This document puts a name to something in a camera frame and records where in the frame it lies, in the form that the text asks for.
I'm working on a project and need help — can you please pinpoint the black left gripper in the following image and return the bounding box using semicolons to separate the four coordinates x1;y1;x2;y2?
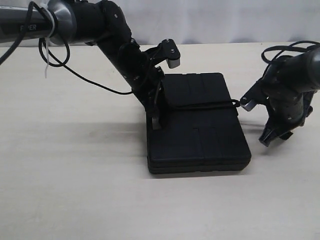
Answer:
124;42;164;130

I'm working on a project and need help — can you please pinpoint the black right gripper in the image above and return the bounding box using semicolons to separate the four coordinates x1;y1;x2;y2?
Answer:
259;82;314;147

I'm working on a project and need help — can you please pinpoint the black plastic carry case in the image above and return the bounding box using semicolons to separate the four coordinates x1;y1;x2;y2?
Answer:
146;73;252;174

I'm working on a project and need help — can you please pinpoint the black rope with loop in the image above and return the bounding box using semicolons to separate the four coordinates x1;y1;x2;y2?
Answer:
159;98;245;112

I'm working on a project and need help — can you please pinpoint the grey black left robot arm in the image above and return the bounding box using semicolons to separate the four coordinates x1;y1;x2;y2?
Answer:
0;0;180;129

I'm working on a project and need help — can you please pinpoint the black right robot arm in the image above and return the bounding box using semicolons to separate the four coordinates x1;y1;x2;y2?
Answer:
259;48;320;147

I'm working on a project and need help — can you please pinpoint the white backdrop curtain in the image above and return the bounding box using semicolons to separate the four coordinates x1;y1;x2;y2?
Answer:
117;0;320;45

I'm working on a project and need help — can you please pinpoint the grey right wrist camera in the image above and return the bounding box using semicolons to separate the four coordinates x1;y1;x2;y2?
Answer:
239;79;267;112

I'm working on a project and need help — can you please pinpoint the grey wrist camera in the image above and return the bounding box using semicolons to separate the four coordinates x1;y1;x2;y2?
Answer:
160;38;181;69
239;79;267;112

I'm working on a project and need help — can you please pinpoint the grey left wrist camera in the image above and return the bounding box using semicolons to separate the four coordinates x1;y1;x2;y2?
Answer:
160;38;181;69

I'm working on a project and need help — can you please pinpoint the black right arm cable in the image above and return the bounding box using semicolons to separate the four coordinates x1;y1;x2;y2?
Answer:
261;41;320;65

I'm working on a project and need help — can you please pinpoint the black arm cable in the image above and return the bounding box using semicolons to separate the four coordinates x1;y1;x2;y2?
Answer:
0;1;136;96
261;41;320;65

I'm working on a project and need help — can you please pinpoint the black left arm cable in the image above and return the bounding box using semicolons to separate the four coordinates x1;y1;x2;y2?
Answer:
0;1;136;96

